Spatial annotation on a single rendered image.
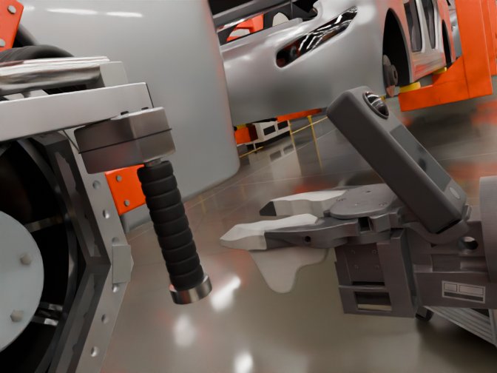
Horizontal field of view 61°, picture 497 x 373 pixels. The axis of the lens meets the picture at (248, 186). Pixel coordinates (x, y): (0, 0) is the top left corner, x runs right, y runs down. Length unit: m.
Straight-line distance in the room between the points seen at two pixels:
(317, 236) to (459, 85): 3.50
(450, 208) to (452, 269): 0.05
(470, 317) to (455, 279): 1.15
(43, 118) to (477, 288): 0.35
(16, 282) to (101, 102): 0.18
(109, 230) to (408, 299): 0.46
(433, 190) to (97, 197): 0.48
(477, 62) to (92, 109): 3.49
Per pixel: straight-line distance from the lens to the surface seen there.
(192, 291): 0.45
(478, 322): 1.46
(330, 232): 0.30
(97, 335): 0.65
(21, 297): 0.42
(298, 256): 0.33
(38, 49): 0.49
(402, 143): 0.31
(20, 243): 0.42
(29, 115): 0.39
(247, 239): 0.33
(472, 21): 3.75
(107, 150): 0.44
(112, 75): 0.45
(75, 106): 0.41
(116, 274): 0.66
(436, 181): 0.31
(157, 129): 0.43
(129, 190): 0.68
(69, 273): 0.72
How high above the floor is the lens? 0.93
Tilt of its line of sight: 11 degrees down
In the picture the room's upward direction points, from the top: 15 degrees counter-clockwise
